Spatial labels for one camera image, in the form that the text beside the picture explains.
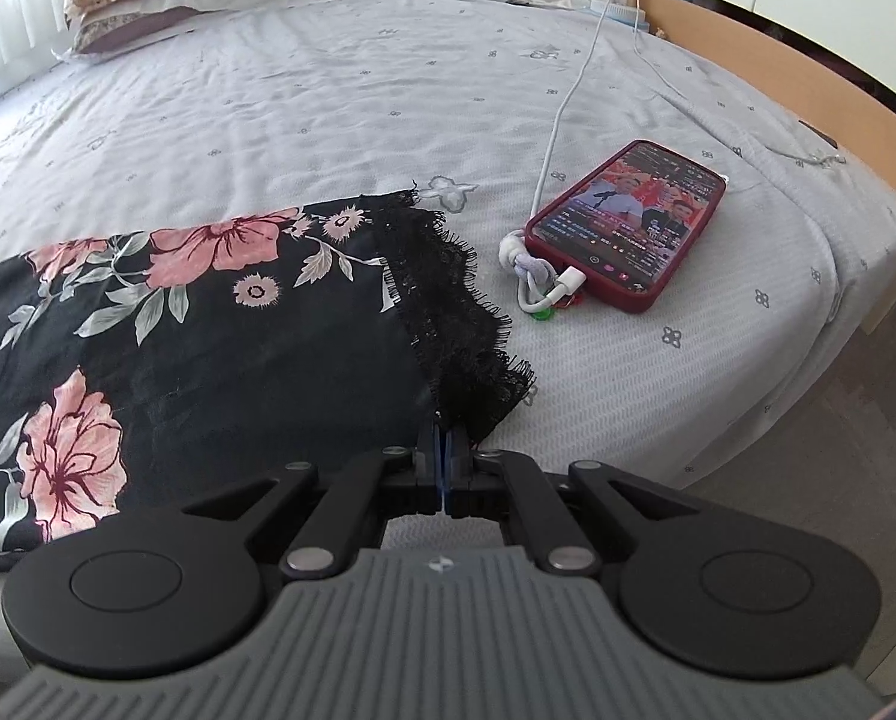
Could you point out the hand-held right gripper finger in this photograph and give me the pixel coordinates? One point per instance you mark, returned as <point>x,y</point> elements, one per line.
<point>449,465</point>
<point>434,465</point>

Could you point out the black floral pants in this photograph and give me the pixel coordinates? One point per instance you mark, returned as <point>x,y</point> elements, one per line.
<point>268,360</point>

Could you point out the small green red charm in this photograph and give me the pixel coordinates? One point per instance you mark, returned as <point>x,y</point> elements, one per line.
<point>549,307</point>

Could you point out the smartphone in red case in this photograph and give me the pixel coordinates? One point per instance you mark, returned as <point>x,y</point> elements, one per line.
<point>628,225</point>

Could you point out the bed with grey patterned sheet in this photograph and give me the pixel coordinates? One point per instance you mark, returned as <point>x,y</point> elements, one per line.
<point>343,127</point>

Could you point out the white and mauve pillow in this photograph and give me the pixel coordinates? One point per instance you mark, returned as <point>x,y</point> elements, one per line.
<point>193,4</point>

